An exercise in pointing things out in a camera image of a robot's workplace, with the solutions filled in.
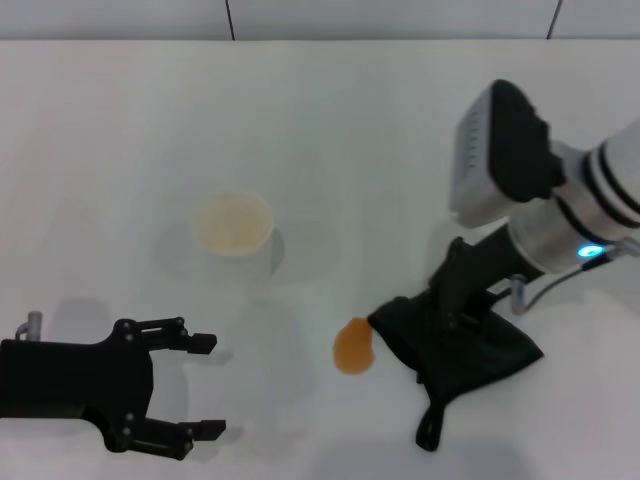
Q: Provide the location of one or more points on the white paper cup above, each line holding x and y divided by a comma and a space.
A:
232, 225

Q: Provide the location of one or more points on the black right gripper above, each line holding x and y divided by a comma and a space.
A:
490, 265

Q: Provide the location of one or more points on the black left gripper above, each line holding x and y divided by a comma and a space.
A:
75, 380

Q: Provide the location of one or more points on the brown water stain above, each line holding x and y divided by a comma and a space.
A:
352, 347

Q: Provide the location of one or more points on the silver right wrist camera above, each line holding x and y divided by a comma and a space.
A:
480, 165

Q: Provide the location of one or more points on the dark blue rag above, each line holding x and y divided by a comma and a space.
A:
450, 360

